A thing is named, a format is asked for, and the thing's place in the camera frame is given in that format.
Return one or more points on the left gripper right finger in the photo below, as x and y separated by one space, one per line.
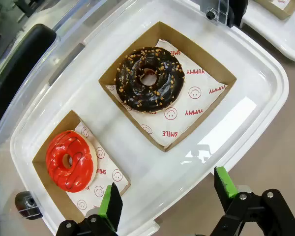
226 191

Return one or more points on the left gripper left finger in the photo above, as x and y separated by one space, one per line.
110 209

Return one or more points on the white printed paper liner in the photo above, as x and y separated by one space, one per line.
199 103
280 3
110 167

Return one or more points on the chocolate donut with nuts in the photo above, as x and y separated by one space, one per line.
162 93

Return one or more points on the brown cardboard donut box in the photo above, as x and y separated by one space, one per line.
199 57
288 11
54 196

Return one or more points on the red glazed donut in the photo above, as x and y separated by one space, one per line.
56 157

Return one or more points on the white plastic display tray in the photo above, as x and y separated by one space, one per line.
162 172
273 32

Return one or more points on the black lid hinge knob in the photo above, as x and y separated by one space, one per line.
237 12
23 199

